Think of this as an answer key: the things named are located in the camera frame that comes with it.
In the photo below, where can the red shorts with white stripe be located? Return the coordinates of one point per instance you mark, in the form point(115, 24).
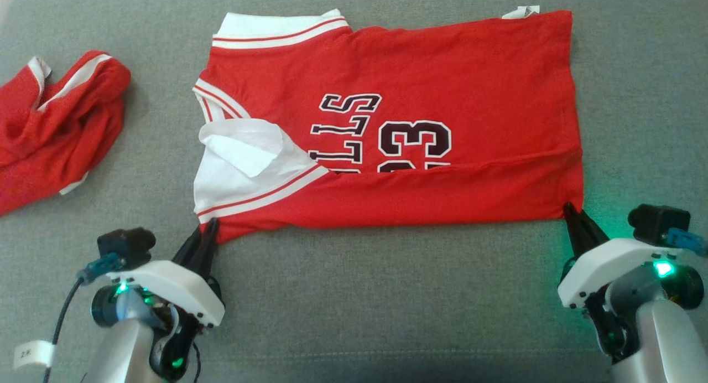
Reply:
point(55, 128)

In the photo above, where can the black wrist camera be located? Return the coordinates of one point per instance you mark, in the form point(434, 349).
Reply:
point(126, 244)
point(655, 220)

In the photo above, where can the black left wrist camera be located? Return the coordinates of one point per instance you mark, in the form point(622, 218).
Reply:
point(126, 244)

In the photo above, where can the red basketball jersey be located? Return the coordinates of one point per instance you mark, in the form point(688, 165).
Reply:
point(442, 67)

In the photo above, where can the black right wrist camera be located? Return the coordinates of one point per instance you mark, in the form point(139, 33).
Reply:
point(655, 220)

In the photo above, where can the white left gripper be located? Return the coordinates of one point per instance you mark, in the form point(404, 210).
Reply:
point(177, 286)

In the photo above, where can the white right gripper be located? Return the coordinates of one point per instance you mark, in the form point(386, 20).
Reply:
point(603, 264)

